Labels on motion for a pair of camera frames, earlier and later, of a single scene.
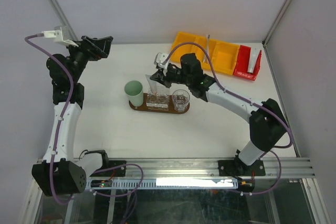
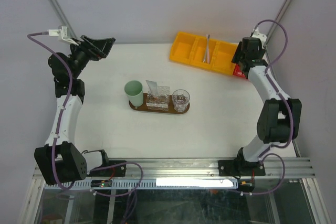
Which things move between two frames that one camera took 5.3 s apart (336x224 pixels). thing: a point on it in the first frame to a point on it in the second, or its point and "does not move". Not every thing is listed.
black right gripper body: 174,75 to 237,56
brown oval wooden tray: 143,108 does not move
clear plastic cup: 180,98 does not move
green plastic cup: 134,89 does not move
